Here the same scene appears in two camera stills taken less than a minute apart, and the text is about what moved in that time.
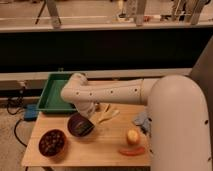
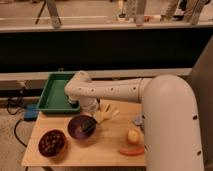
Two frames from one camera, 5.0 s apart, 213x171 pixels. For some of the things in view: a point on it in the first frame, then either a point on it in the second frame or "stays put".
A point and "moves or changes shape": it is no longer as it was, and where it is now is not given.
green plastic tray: [51, 98] stays put
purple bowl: [74, 122] moves or changes shape
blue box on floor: [30, 112] stays put
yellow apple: [133, 137] stays put
